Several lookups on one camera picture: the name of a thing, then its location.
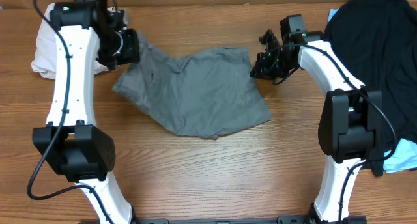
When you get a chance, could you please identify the grey shorts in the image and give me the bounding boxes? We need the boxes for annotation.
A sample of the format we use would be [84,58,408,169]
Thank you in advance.
[113,33,271,139]

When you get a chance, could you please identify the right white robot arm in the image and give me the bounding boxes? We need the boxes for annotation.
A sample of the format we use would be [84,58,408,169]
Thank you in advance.
[250,30,382,223]

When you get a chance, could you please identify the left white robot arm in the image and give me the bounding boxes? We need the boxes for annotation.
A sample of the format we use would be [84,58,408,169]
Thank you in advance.
[32,0,139,223]

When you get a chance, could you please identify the folded beige shorts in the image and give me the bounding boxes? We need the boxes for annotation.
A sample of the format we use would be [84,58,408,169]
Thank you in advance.
[31,2,128,79]

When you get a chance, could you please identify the black t-shirt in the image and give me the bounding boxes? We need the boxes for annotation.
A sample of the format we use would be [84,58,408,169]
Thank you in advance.
[324,0,416,177]

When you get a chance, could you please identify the light blue garment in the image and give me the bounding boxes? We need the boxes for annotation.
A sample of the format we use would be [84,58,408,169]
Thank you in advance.
[325,8,416,176]

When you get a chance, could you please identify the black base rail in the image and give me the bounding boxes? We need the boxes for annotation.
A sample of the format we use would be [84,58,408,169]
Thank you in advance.
[130,214,368,224]

